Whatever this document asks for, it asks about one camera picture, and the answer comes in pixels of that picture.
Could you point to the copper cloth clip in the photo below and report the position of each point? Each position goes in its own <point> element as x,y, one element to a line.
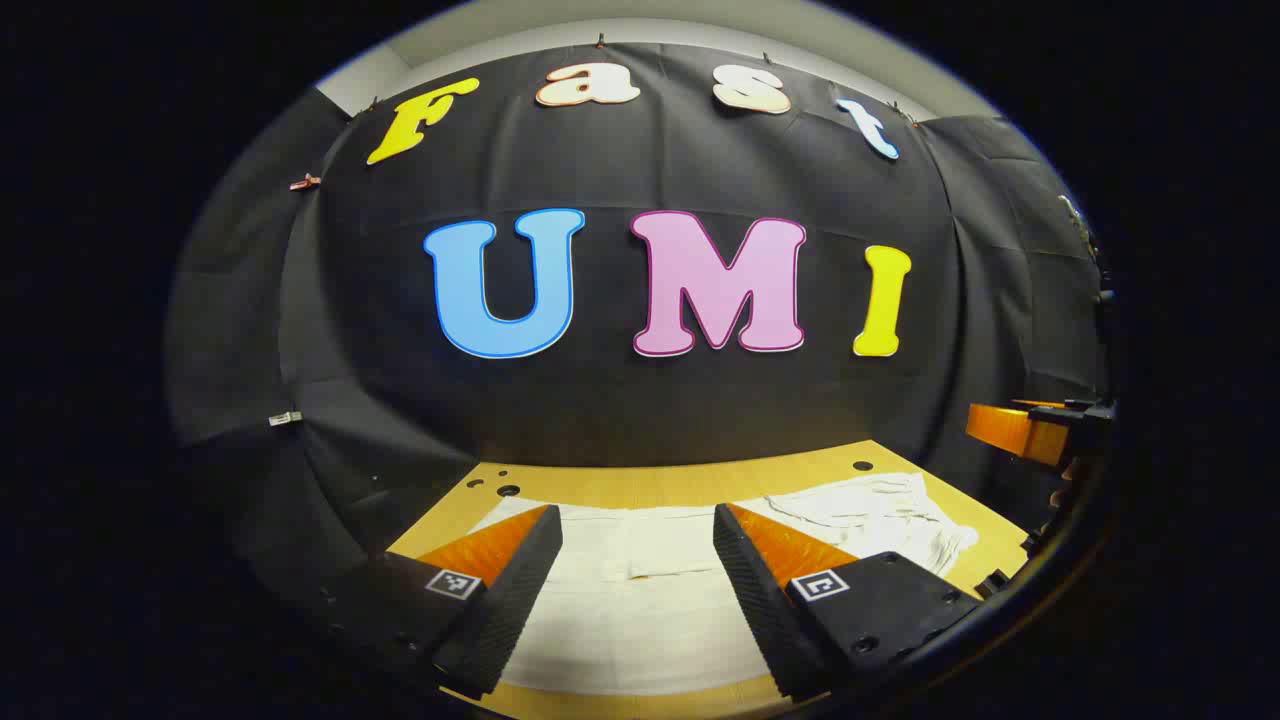
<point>305,182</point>

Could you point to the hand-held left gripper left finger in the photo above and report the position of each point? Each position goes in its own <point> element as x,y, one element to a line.
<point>515,600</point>

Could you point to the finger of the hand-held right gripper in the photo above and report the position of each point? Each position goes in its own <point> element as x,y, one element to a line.
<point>1015,430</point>

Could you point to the silver cloth clip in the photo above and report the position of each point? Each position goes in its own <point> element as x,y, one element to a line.
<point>285,418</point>

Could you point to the black backdrop cloth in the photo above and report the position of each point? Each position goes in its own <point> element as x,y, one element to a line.
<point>620,410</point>

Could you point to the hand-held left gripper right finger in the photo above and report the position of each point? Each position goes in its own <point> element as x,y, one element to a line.
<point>765,600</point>

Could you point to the white jeans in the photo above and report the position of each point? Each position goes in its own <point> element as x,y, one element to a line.
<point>640,620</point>

